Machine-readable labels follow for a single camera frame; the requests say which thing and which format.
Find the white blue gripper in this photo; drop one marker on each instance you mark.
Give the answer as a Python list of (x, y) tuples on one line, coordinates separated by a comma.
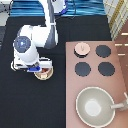
[(34, 69)]

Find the pink small pot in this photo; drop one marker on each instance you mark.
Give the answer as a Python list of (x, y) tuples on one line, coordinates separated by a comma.
[(45, 71)]

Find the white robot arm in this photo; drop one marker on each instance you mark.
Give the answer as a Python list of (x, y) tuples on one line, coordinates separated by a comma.
[(29, 38)]

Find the cream round plate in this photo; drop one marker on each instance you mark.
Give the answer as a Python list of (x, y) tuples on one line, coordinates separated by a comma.
[(43, 76)]

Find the black table mat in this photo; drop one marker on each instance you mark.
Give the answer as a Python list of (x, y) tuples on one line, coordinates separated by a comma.
[(25, 101)]

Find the black burner front left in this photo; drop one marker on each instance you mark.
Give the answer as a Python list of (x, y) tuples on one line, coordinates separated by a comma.
[(82, 69)]

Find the black burner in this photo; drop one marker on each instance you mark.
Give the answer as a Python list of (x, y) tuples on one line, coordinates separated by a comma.
[(106, 69), (82, 69), (103, 51)]

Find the black burner back right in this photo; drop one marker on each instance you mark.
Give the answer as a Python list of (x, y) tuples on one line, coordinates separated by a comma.
[(103, 51)]

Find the black burner front right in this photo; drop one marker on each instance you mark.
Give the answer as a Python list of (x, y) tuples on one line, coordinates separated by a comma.
[(106, 69)]

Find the grey frying pan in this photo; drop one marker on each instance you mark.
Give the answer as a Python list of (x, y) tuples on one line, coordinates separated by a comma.
[(96, 107)]

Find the wooden slatted furniture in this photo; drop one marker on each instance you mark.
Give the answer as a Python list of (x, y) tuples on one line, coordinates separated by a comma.
[(117, 14)]

